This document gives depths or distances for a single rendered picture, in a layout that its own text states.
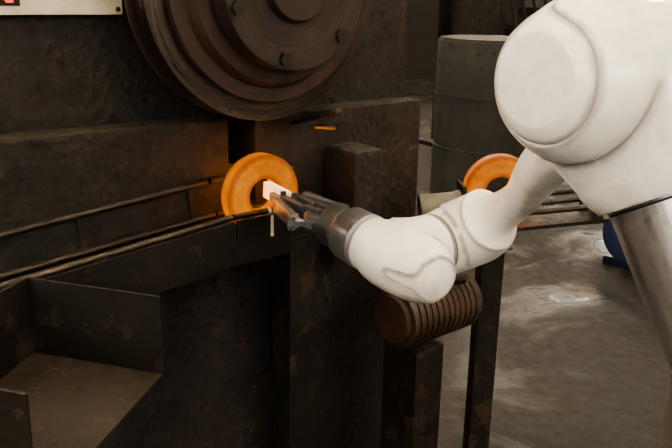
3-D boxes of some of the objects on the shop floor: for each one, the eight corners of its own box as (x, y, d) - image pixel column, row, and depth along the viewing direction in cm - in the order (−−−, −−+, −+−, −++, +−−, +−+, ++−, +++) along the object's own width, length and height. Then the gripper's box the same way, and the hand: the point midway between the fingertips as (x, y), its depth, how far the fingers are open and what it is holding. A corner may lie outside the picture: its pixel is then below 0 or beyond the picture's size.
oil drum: (406, 191, 434) (414, 33, 411) (476, 177, 470) (486, 31, 447) (486, 216, 390) (500, 40, 366) (556, 198, 426) (572, 37, 402)
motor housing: (362, 503, 169) (370, 279, 155) (431, 467, 182) (444, 258, 168) (402, 535, 159) (414, 300, 145) (472, 495, 173) (489, 275, 159)
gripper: (313, 260, 120) (235, 213, 137) (375, 245, 128) (293, 202, 145) (316, 216, 118) (236, 174, 135) (379, 203, 125) (295, 165, 143)
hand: (276, 194), depth 137 cm, fingers closed
